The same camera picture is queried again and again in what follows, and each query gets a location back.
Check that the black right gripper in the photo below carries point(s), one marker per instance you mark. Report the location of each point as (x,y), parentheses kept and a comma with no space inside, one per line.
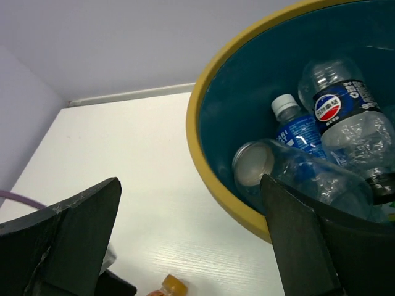
(59,250)

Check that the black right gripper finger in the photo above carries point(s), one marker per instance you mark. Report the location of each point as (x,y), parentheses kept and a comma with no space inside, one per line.
(320,250)

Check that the blue label white cap bottle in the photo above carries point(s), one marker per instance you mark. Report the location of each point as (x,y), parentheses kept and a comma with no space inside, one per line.
(297,127)

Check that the teal bin yellow rim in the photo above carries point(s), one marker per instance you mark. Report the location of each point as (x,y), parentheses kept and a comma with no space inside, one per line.
(230,103)

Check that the dark blue Pepsi label bottle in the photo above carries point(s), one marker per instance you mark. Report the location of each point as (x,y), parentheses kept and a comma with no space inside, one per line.
(353,129)

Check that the orange juice bottle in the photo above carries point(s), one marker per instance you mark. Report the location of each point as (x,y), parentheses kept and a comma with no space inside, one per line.
(171,286)

